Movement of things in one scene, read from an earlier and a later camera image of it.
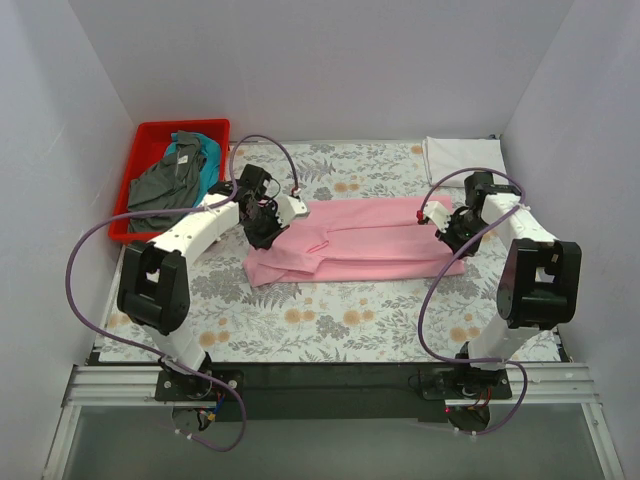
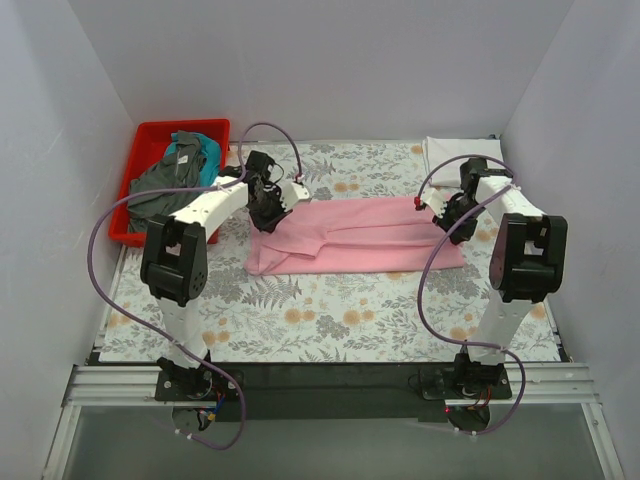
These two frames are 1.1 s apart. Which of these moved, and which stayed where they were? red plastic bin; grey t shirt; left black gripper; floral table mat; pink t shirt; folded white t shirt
Moved: pink t shirt; left black gripper
Stayed: grey t shirt; red plastic bin; floral table mat; folded white t shirt
